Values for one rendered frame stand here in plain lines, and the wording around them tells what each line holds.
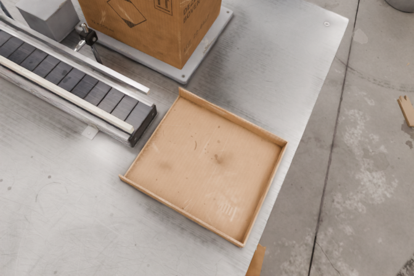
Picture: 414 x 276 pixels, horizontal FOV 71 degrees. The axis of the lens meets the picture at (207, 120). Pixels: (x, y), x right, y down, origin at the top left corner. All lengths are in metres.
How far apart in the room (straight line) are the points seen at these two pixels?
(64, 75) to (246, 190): 0.52
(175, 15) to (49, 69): 0.35
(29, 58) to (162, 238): 0.54
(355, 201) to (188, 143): 1.22
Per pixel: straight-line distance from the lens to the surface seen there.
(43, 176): 0.75
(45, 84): 0.75
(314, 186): 1.68
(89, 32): 0.73
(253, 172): 0.70
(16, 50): 0.89
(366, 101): 2.06
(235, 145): 0.71
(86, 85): 0.76
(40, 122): 0.81
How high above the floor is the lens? 1.49
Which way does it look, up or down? 64 degrees down
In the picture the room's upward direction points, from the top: 10 degrees clockwise
